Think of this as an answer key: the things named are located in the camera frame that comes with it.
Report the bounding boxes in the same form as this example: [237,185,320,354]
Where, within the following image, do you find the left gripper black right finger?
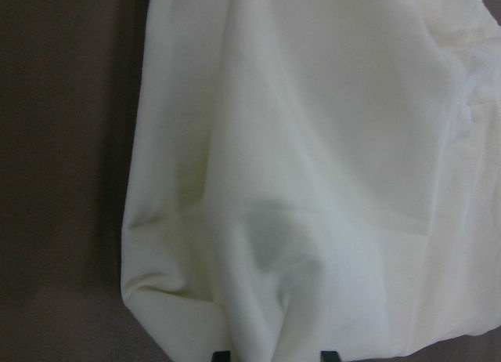
[320,350,341,362]

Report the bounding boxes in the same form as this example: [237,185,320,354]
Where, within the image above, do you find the cream long-sleeve cat shirt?
[121,0,500,361]

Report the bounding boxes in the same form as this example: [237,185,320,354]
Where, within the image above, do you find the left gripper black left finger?
[211,350,232,362]

